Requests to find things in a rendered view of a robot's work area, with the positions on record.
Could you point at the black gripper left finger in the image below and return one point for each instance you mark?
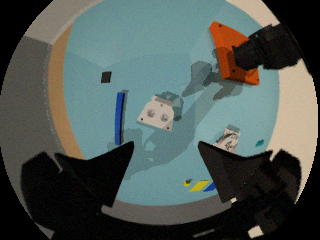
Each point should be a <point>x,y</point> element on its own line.
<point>102,175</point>

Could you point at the small yellow block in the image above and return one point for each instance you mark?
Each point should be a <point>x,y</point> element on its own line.
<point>187,183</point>

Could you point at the blue rectangular plate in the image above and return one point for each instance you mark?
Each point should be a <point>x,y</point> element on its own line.
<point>212,186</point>

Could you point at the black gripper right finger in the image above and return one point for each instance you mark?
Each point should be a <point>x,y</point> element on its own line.
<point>229,171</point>

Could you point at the teal flat bar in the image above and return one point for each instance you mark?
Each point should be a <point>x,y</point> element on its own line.
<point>259,143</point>

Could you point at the blue long bar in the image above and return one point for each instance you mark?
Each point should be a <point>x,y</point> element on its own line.
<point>119,112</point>

